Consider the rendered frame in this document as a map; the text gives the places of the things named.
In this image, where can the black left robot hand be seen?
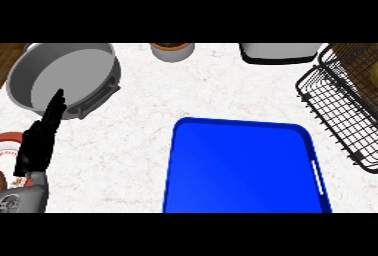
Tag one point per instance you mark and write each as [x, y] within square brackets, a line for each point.
[42, 136]

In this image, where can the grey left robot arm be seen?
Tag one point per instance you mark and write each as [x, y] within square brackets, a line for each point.
[27, 196]

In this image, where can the blue plastic tray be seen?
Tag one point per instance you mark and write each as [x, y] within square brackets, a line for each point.
[244, 170]

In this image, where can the red and white can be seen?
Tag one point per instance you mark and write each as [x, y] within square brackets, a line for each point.
[10, 156]

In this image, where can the grey metal pot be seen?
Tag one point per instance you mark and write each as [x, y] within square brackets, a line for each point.
[60, 78]

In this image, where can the grey and black appliance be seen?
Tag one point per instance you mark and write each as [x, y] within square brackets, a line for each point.
[278, 52]

